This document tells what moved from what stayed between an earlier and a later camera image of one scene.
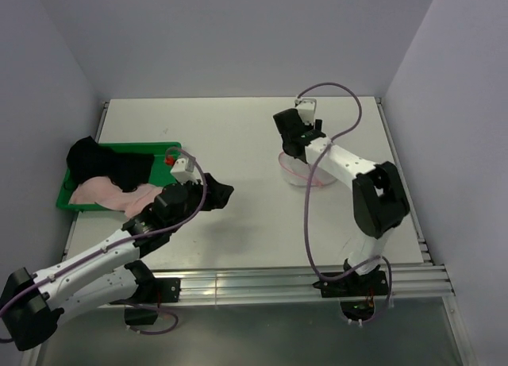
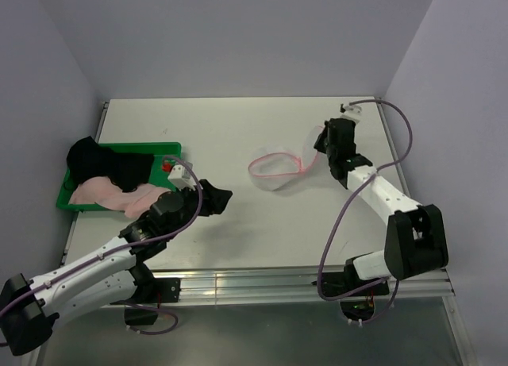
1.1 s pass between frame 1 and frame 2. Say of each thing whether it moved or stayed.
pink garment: stayed
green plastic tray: stayed
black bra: stayed
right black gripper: moved
